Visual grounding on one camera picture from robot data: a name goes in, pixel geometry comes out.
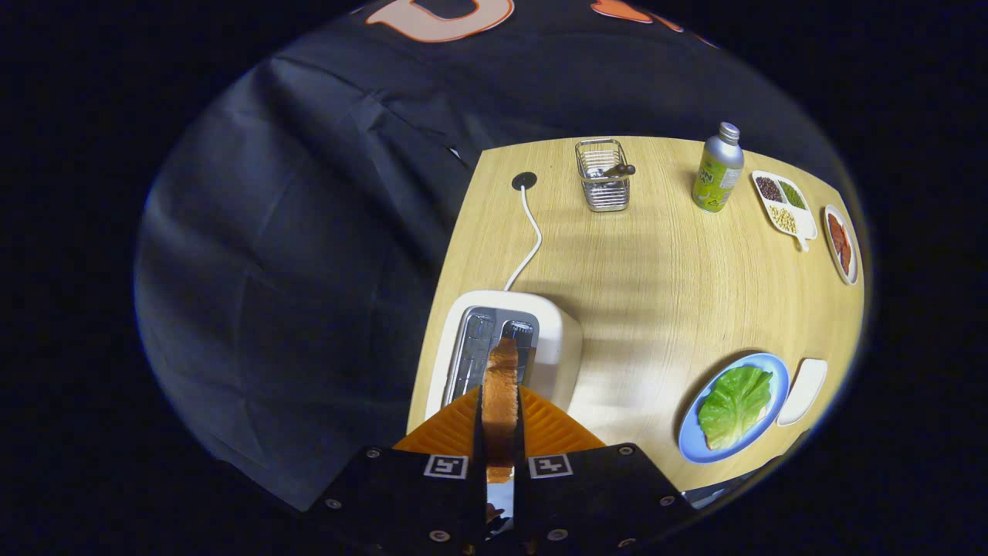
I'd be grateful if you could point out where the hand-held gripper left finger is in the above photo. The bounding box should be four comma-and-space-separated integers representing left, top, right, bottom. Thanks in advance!
305, 386, 489, 553

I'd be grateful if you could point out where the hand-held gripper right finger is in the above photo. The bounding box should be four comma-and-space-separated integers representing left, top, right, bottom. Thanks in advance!
513, 386, 699, 553

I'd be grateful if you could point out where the toasted bread slice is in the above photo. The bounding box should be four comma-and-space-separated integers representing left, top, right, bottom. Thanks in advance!
482, 337, 519, 484

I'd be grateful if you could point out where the green lettuce leaf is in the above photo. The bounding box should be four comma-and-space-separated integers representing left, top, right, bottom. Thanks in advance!
699, 366, 773, 451

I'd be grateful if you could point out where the white toaster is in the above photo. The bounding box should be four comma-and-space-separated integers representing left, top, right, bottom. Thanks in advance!
425, 290, 584, 422

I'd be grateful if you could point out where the blue round plate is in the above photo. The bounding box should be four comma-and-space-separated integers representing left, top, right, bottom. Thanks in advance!
678, 353, 790, 464

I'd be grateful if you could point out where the grey rectangular plate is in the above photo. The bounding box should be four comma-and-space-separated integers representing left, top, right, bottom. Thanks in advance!
776, 358, 828, 427

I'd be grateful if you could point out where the green label metal bottle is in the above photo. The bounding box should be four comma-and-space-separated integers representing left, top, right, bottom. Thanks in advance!
692, 122, 745, 213

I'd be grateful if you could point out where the white divided dish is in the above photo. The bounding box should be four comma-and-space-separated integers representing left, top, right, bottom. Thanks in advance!
752, 170, 818, 253

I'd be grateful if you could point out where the white oval meat plate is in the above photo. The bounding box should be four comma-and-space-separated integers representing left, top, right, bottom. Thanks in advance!
823, 205, 860, 286

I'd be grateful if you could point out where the white toaster cable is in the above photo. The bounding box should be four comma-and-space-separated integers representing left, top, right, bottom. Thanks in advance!
504, 181, 543, 293

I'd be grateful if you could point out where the metal wire basket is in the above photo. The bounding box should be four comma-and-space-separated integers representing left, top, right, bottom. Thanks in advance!
575, 139, 630, 212

